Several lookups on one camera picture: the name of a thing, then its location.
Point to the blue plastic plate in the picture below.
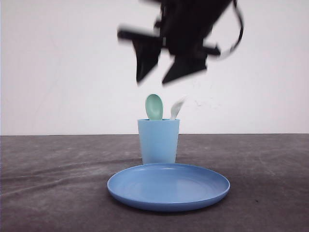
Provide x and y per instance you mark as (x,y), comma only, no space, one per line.
(168,187)

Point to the mint green plastic spoon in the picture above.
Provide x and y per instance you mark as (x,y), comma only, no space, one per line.
(154,107)

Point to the light blue plastic cup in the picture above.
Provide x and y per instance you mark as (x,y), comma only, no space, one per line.
(158,140)

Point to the dark grey table cloth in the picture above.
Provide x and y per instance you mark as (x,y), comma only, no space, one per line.
(59,184)

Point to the white plastic fork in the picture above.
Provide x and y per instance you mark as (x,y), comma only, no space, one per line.
(176,107)

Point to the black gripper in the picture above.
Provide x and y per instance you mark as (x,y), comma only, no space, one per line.
(183,26)

